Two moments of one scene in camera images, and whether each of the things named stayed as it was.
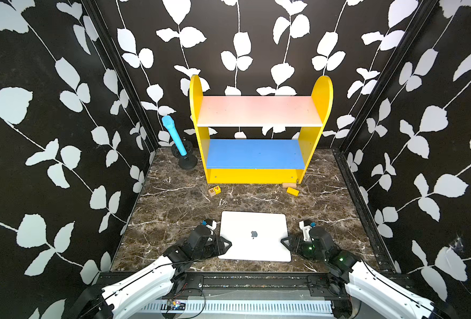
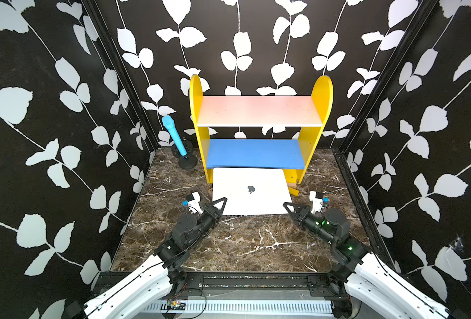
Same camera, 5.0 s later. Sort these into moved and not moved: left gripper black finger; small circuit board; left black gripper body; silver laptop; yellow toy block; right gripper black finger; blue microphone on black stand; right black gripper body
Moved: right black gripper body; left black gripper body; right gripper black finger; left gripper black finger; silver laptop
Not moved: yellow toy block; blue microphone on black stand; small circuit board
